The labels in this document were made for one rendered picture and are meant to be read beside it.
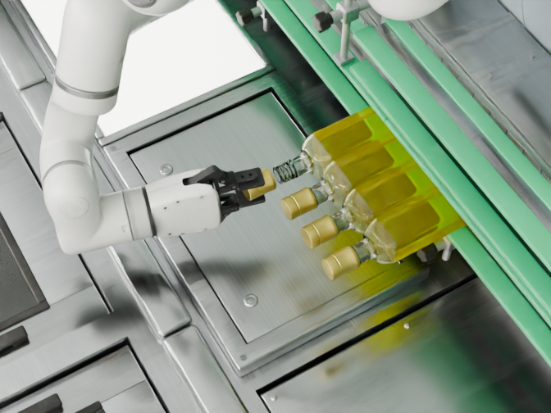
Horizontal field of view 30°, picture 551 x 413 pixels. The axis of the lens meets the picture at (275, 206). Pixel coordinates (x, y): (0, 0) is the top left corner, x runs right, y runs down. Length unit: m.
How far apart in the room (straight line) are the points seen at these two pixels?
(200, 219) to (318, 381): 0.30
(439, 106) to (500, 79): 0.09
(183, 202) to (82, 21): 0.32
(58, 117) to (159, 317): 0.34
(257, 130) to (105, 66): 0.48
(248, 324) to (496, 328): 0.38
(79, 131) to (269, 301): 0.38
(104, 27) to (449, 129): 0.49
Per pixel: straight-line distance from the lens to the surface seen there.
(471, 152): 1.41
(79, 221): 1.44
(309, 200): 1.49
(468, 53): 1.50
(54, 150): 1.47
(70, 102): 1.35
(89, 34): 1.30
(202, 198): 1.46
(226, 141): 1.73
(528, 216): 1.37
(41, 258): 1.69
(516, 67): 1.50
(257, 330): 1.54
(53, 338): 1.62
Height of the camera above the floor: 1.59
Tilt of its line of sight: 16 degrees down
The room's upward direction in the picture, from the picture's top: 116 degrees counter-clockwise
